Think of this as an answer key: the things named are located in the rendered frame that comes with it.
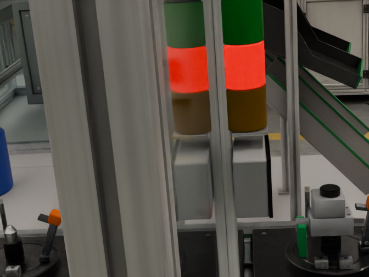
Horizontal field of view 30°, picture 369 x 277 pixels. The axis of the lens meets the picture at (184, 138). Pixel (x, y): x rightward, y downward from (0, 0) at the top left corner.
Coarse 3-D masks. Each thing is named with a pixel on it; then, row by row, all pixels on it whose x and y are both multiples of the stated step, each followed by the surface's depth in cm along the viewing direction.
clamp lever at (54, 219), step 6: (54, 210) 108; (42, 216) 108; (48, 216) 108; (54, 216) 106; (48, 222) 107; (54, 222) 107; (60, 222) 107; (48, 228) 108; (54, 228) 108; (48, 234) 108; (54, 234) 108; (48, 240) 108; (48, 246) 109; (42, 252) 109; (48, 252) 109
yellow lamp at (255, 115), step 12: (264, 84) 78; (228, 96) 77; (240, 96) 77; (252, 96) 77; (264, 96) 78; (228, 108) 78; (240, 108) 77; (252, 108) 77; (264, 108) 78; (228, 120) 78; (240, 120) 78; (252, 120) 78; (264, 120) 79
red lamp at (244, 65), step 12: (228, 48) 75; (240, 48) 75; (252, 48) 75; (228, 60) 76; (240, 60) 75; (252, 60) 75; (264, 60) 77; (228, 72) 76; (240, 72) 76; (252, 72) 76; (264, 72) 77; (228, 84) 77; (240, 84) 76; (252, 84) 76
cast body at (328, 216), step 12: (312, 192) 104; (324, 192) 101; (336, 192) 101; (312, 204) 103; (324, 204) 101; (336, 204) 101; (312, 216) 103; (324, 216) 101; (336, 216) 101; (348, 216) 102; (312, 228) 102; (324, 228) 102; (336, 228) 102; (348, 228) 102
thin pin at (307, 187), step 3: (306, 186) 108; (309, 186) 108; (306, 189) 108; (309, 189) 108; (306, 192) 108; (309, 192) 109; (306, 195) 109; (309, 195) 109; (306, 198) 109; (309, 198) 109; (306, 201) 109; (309, 201) 109; (306, 204) 109; (309, 204) 109; (306, 207) 109; (306, 210) 109; (306, 213) 110; (306, 216) 110; (306, 234) 111; (309, 234) 111
